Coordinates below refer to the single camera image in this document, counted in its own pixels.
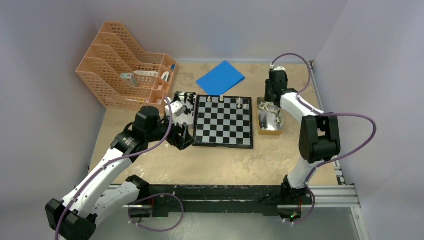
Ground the black mounting rail base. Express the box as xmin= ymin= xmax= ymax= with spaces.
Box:
xmin=115 ymin=183 xmax=314 ymax=220

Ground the silver tin with black pieces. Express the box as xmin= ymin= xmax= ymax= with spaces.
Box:
xmin=171 ymin=91 xmax=197 ymax=129

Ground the black and white chessboard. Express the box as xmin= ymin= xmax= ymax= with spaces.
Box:
xmin=192 ymin=94 xmax=254 ymax=149

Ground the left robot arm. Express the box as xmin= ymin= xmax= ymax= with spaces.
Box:
xmin=45 ymin=104 xmax=193 ymax=240

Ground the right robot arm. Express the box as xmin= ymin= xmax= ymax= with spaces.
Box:
xmin=193 ymin=67 xmax=341 ymax=204

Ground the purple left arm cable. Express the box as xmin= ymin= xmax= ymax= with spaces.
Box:
xmin=54 ymin=97 xmax=185 ymax=240

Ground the orange mesh file organizer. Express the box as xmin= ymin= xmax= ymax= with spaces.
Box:
xmin=76 ymin=21 xmax=177 ymax=114

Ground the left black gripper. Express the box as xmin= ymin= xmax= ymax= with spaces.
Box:
xmin=146 ymin=113 xmax=196 ymax=150

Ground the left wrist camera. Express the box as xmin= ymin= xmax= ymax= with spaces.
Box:
xmin=165 ymin=101 xmax=187 ymax=125

